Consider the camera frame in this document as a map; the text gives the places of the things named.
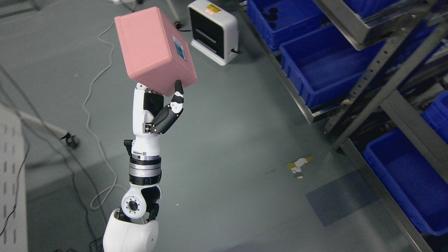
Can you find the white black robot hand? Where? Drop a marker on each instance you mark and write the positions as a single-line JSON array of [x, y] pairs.
[[151, 118]]

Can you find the pink plastic storage box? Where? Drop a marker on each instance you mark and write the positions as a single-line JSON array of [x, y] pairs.
[[155, 53]]

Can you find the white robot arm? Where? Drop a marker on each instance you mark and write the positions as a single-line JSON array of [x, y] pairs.
[[133, 226]]

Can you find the white box heater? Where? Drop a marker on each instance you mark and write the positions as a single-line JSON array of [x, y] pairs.
[[214, 31]]

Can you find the blue shelf bin upper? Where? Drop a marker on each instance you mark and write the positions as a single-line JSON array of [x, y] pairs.
[[279, 21]]

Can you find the blue shelf bin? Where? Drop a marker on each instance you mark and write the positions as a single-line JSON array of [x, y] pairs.
[[279, 21], [322, 65], [413, 183]]

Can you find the blue shelf bin middle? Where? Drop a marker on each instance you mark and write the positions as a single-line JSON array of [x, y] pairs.
[[322, 65]]

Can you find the metal shelf rack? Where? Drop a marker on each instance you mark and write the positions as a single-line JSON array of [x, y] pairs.
[[407, 65]]

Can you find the blue shelf bin lower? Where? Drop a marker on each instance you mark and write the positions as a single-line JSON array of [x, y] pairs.
[[413, 183]]

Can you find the tape scrap on floor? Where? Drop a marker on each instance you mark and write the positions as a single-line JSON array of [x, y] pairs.
[[295, 167]]

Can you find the white perforated panel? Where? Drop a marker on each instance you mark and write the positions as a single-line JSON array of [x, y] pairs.
[[13, 203]]

